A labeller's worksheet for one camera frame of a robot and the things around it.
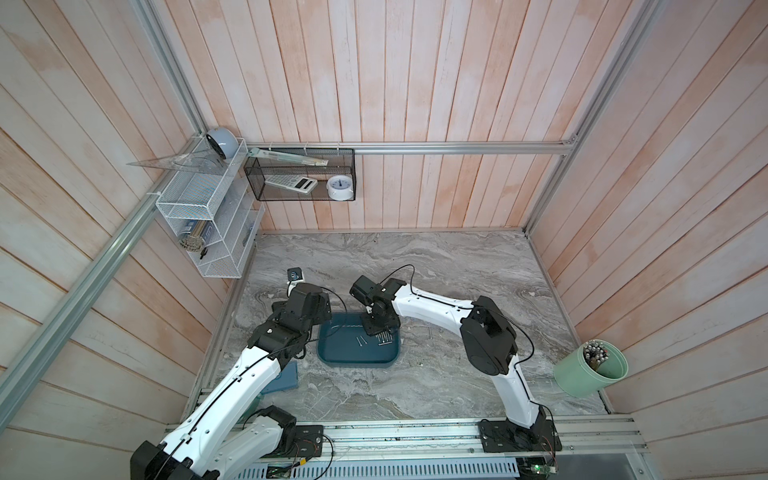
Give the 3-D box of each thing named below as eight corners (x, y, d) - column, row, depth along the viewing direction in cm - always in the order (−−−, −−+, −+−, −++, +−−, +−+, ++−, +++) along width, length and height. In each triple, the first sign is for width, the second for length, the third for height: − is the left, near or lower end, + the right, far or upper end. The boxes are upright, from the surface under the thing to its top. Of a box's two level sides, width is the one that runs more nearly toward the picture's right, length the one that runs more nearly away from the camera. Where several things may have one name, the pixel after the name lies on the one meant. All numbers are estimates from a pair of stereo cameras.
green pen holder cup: (558, 397, 82) (596, 376, 68) (546, 364, 88) (578, 338, 74) (598, 397, 82) (645, 376, 68) (583, 364, 88) (623, 338, 74)
